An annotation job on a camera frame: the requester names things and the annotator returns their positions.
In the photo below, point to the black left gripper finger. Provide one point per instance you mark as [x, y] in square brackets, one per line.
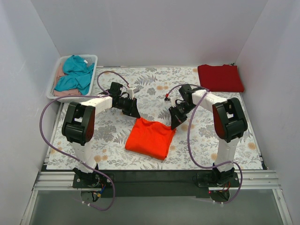
[134, 106]
[129, 112]

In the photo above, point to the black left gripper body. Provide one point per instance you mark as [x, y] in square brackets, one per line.
[131, 106]

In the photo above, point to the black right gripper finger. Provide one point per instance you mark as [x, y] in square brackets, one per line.
[175, 117]
[181, 118]

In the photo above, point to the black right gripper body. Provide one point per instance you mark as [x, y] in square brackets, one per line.
[177, 113]

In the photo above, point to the orange t-shirt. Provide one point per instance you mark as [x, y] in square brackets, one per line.
[150, 138]

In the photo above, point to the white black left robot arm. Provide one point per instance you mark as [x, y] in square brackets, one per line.
[78, 126]

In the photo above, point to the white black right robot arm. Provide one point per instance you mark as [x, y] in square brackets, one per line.
[229, 123]

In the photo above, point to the pink t-shirt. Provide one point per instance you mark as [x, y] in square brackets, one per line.
[71, 92]

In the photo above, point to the folded dark red t-shirt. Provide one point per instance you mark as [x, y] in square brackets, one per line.
[223, 78]

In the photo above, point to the teal t-shirt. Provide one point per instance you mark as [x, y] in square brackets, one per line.
[77, 75]

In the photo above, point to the white plastic laundry basket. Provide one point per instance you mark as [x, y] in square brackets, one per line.
[91, 59]

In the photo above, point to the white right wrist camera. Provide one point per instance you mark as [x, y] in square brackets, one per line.
[172, 100]

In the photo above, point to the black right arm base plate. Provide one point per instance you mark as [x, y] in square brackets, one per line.
[204, 181]

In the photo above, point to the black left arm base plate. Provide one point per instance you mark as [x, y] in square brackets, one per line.
[103, 181]

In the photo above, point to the aluminium rail frame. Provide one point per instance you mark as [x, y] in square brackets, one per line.
[158, 198]

